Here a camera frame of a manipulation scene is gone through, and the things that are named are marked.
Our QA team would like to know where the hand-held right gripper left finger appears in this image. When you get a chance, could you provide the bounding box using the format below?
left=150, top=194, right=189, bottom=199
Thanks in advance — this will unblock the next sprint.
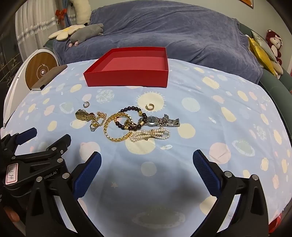
left=25, top=151, right=103, bottom=237

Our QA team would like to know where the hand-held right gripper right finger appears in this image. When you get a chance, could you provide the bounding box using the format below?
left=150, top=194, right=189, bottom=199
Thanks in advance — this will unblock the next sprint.
left=192, top=150, right=270, bottom=237

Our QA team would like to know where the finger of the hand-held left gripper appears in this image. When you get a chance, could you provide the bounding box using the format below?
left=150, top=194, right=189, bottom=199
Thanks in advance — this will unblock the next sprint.
left=14, top=134, right=72, bottom=160
left=0, top=127, right=38, bottom=158

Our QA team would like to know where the gold wristwatch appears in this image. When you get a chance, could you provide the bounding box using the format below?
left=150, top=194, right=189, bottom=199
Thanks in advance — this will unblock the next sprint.
left=75, top=109, right=95, bottom=121

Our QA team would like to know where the wide gold link bracelet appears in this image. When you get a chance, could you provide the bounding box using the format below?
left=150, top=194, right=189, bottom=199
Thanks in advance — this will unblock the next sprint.
left=104, top=113, right=133, bottom=143

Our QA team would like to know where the thin gold chain bracelet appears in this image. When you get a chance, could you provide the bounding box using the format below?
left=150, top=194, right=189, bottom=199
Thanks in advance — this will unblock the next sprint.
left=90, top=111, right=108, bottom=128

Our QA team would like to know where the white pearl bracelet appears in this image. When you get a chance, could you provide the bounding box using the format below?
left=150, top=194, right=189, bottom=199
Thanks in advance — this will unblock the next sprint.
left=129, top=128, right=171, bottom=142

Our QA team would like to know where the silver wristwatch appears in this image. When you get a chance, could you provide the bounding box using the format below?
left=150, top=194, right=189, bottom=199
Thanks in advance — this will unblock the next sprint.
left=145, top=114, right=180, bottom=127

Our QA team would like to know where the dark bead bracelet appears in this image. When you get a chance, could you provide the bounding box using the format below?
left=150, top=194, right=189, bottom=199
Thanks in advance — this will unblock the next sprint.
left=114, top=106, right=148, bottom=132

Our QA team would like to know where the red cardboard box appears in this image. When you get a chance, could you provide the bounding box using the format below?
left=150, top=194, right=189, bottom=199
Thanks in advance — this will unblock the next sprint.
left=83, top=47, right=170, bottom=88

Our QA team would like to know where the person's left hand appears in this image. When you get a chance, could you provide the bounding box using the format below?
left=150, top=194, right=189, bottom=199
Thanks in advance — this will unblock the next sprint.
left=4, top=206, right=21, bottom=223

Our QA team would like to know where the brown notebook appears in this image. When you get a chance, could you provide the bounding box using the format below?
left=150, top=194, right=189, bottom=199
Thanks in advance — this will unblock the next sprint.
left=31, top=65, right=68, bottom=92

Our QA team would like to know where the blue planet print tablecloth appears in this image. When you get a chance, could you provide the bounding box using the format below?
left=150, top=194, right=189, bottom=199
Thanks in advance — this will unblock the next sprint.
left=0, top=58, right=290, bottom=233

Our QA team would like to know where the white round wooden-faced device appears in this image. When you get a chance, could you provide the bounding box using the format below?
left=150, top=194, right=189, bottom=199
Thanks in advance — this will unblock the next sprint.
left=3, top=48, right=60, bottom=128

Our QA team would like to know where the white curtain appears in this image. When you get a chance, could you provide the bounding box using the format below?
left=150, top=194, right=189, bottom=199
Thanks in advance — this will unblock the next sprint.
left=15, top=0, right=69, bottom=62

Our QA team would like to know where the cream flower pillow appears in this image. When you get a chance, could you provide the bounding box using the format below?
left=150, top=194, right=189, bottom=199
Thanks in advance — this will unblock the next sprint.
left=49, top=25, right=86, bottom=42

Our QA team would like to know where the green sofa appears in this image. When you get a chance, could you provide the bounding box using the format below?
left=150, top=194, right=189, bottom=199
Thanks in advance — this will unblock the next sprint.
left=237, top=23, right=292, bottom=123

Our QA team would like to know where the grey plush toy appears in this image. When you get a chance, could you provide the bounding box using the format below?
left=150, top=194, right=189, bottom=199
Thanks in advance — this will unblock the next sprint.
left=68, top=23, right=104, bottom=48

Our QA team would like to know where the red bow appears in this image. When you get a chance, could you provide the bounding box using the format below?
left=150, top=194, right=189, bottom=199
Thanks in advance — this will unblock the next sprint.
left=55, top=8, right=68, bottom=24

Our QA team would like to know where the cream plush toy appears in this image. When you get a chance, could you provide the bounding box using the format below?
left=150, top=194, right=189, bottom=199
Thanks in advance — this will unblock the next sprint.
left=271, top=61, right=284, bottom=79

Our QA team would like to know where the gold cushion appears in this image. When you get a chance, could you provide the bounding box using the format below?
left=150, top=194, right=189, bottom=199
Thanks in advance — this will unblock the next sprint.
left=247, top=36, right=277, bottom=77

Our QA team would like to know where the white plush pillow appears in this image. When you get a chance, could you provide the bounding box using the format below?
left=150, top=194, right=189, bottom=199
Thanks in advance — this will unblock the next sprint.
left=72, top=0, right=93, bottom=25

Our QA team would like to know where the blue sofa blanket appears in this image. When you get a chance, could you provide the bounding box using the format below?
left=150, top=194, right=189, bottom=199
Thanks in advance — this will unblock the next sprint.
left=53, top=6, right=264, bottom=83

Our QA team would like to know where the grey cushion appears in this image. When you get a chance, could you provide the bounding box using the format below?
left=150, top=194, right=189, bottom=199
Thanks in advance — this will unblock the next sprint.
left=251, top=30, right=277, bottom=63

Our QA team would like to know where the red monkey plush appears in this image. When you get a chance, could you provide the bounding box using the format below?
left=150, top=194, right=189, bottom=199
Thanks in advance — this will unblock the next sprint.
left=265, top=29, right=283, bottom=65

